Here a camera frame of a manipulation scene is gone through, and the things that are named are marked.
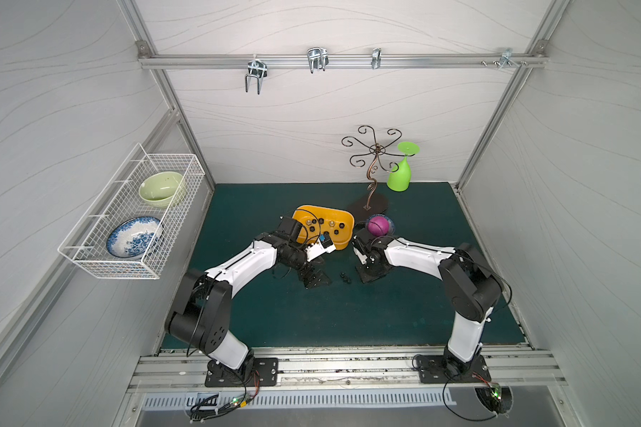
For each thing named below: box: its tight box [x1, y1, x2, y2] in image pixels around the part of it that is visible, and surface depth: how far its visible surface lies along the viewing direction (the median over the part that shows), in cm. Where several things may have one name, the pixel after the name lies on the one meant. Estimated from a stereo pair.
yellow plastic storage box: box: [292, 204, 356, 251], surface depth 110 cm
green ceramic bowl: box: [138, 171, 184, 209], surface depth 72 cm
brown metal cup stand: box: [340, 124, 415, 217], surface depth 94 cm
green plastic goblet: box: [386, 141, 421, 193], surface depth 95 cm
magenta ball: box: [366, 215, 390, 237], surface depth 103 cm
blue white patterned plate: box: [106, 216, 164, 258], surface depth 64 cm
